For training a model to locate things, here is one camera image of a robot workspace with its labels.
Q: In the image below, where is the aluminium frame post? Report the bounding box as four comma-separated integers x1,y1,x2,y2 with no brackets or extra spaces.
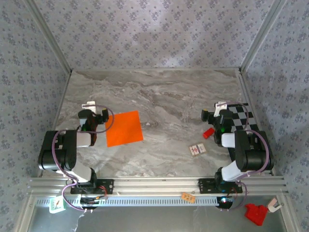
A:
239,0,288,73
23,0,73,74

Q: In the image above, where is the grey slotted cable duct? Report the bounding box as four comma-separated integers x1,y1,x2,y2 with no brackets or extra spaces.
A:
36,195,224,208

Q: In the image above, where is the small card with red marks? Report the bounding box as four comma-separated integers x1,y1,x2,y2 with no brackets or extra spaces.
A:
188,143,207,158

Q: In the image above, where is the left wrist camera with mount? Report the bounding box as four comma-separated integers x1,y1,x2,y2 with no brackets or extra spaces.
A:
81,101,97,114

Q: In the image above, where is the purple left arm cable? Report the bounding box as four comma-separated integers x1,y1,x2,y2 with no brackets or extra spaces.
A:
52,105,115,211

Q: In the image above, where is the green white card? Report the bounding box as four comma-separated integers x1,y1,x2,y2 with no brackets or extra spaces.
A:
49,195,68,214

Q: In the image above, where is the large red plastic brick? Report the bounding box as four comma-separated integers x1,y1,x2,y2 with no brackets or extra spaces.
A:
244,203,269,227

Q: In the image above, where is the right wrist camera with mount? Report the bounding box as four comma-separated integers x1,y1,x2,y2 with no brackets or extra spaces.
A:
214,101,229,117

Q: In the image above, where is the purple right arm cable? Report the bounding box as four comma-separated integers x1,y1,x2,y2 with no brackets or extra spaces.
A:
217,101,270,211

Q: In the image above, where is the aluminium frame leg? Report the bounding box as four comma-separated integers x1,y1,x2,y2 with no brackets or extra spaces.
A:
277,195,301,232
14,195,37,232

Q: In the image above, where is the orange square paper sheet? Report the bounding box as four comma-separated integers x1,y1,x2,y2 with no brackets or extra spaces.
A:
105,110,144,148

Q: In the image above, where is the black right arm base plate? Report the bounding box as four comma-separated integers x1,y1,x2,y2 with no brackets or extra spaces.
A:
198,178,243,195

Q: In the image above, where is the aluminium table side rail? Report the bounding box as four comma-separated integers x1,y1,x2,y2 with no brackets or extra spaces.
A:
238,69,277,176

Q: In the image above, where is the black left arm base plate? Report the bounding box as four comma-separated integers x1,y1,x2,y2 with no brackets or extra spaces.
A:
70,178,115,195

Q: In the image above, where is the white pink plastic clip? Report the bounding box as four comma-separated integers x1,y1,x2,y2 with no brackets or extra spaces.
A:
266,197,283,214

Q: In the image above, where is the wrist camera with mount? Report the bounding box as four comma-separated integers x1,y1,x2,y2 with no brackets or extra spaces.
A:
81,101,97,114
214,101,229,117

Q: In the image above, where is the black grey checkerboard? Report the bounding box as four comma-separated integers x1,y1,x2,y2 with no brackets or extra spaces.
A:
224,102,261,162

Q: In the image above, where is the long aluminium mounting rail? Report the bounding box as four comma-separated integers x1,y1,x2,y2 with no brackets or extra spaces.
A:
27,175,289,197

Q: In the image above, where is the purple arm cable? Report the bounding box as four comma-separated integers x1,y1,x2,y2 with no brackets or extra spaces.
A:
217,101,270,211
52,105,115,211

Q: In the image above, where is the orange paper tag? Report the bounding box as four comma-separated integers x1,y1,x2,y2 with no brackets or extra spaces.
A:
181,192,197,204

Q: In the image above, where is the grey metal sheet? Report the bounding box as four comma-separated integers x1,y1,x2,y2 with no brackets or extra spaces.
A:
30,205,289,232

